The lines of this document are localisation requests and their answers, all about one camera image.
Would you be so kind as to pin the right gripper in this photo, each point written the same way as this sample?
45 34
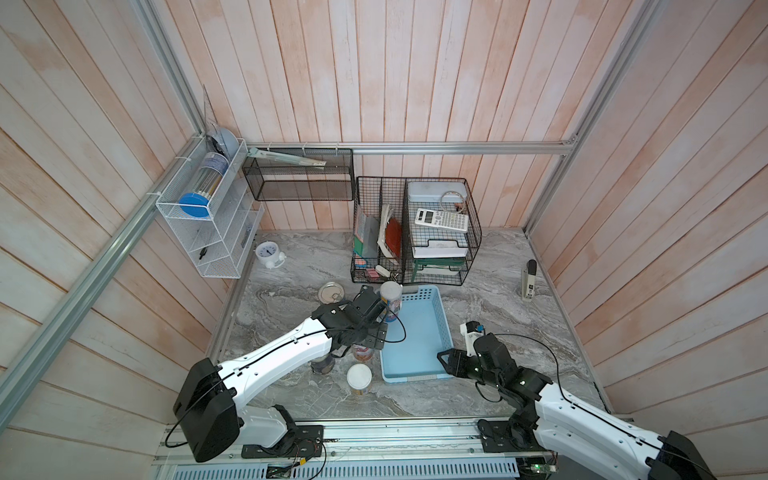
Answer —
456 358

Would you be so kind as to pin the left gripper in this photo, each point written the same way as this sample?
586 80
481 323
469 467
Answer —
376 335

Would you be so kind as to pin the white lid red can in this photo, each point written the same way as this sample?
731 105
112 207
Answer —
362 354

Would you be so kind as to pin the silver can blue label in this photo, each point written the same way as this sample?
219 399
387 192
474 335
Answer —
331 292

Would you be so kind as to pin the silver can dark label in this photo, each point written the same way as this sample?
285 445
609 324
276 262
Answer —
323 365

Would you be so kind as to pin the white lid colourful can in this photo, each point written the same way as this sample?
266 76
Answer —
391 294

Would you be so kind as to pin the light blue plastic basket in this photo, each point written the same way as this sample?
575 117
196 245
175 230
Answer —
411 350

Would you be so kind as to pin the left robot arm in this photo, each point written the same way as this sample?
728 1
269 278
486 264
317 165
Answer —
212 408

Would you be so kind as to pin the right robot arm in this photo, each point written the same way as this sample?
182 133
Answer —
547 418

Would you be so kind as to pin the white lid yellow can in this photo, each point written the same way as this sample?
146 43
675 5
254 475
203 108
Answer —
359 378

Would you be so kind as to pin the red booklet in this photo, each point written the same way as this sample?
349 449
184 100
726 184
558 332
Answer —
393 237

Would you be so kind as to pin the small white alarm clock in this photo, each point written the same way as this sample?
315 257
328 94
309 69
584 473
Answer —
270 255

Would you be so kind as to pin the white calculator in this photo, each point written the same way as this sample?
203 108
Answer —
444 220

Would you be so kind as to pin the green white ruler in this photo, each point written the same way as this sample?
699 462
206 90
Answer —
289 159

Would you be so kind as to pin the blue lid clear tube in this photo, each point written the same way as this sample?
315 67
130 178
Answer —
197 197

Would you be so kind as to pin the grey blue round disc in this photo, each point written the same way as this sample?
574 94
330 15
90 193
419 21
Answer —
224 142

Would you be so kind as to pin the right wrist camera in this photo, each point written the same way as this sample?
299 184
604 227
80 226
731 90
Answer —
471 331

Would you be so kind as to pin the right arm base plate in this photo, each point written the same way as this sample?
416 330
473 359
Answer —
510 436

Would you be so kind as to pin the black wire desk organizer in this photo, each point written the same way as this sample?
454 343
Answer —
429 255

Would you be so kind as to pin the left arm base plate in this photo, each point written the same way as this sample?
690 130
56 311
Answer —
303 441

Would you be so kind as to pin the black mesh wall basket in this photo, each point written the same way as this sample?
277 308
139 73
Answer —
276 181

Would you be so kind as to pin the white wire wall shelf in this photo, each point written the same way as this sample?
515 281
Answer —
218 245

